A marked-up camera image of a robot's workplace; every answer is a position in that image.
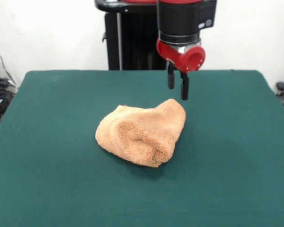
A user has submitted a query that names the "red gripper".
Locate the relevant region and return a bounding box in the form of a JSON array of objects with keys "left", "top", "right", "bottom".
[{"left": 156, "top": 39, "right": 206, "bottom": 101}]

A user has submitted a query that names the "orange terry towel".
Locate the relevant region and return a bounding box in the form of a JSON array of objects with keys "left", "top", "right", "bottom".
[{"left": 95, "top": 98, "right": 187, "bottom": 168}]

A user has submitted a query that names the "dark green table cloth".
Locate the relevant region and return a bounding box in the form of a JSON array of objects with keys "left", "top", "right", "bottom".
[{"left": 0, "top": 70, "right": 284, "bottom": 227}]

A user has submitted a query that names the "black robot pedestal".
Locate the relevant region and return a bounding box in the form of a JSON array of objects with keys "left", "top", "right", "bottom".
[{"left": 94, "top": 0, "right": 195, "bottom": 71}]

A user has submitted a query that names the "black equipment pile with cables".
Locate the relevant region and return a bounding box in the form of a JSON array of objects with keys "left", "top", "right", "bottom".
[{"left": 0, "top": 62, "right": 18, "bottom": 124}]

